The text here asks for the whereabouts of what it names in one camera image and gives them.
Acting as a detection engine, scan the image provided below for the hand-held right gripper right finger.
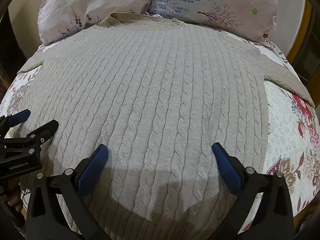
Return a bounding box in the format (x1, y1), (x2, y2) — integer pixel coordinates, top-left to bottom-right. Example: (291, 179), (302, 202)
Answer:
(211, 142), (293, 240)

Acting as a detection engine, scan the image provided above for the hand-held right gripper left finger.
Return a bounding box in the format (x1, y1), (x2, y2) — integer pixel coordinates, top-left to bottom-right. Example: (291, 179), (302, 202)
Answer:
(26, 144), (112, 240)

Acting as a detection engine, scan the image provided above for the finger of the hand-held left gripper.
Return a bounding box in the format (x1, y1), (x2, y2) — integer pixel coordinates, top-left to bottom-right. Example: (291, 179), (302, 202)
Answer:
(0, 120), (59, 155)
(0, 109), (31, 134)

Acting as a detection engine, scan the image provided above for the beige cable-knit sweater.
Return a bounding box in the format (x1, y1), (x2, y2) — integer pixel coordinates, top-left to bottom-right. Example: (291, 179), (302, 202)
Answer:
(15, 12), (316, 240)

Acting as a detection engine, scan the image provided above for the person's left hand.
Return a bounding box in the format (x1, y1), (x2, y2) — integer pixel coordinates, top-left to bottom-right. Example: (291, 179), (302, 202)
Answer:
(6, 185), (24, 212)

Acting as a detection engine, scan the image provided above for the floral bed sheet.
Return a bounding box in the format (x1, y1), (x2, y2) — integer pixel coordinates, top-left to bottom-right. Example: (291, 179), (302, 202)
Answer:
(0, 39), (320, 233)

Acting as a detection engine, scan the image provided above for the pink floral pillow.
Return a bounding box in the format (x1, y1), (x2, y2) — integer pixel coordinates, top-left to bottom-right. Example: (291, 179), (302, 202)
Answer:
(37, 0), (153, 46)

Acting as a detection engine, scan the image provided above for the pink tree print pillow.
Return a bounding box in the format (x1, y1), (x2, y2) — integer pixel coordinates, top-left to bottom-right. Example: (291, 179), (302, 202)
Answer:
(149, 0), (279, 43)

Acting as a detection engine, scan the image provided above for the wooden bed frame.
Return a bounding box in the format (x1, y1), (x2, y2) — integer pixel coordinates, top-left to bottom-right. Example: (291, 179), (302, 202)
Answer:
(285, 0), (320, 85)

